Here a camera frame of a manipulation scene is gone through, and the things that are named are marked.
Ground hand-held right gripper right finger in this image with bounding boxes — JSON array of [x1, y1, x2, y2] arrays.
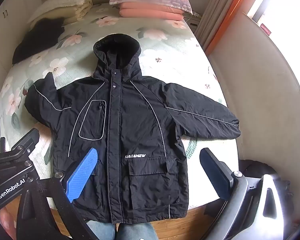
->
[[199, 148, 290, 240]]

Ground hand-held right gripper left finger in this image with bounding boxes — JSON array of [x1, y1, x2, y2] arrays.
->
[[16, 147, 100, 240]]

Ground black hooded jacket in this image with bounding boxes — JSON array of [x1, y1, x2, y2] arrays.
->
[[24, 34, 241, 224]]

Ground person's blue jeans legs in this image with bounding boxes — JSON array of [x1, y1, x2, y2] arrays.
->
[[86, 219, 157, 240]]

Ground black folded cloth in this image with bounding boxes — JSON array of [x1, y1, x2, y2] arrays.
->
[[12, 17, 65, 65]]

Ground white wardrobe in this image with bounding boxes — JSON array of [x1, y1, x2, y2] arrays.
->
[[0, 0, 53, 100]]

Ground floral green bedspread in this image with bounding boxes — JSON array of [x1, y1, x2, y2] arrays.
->
[[0, 4, 240, 210]]

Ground cream folded blanket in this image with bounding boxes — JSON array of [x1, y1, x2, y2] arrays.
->
[[62, 0, 93, 26]]

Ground cream lace pillow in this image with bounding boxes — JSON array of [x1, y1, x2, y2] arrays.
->
[[27, 0, 97, 25]]

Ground white nightstand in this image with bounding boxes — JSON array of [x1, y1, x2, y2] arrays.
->
[[189, 12, 203, 33]]

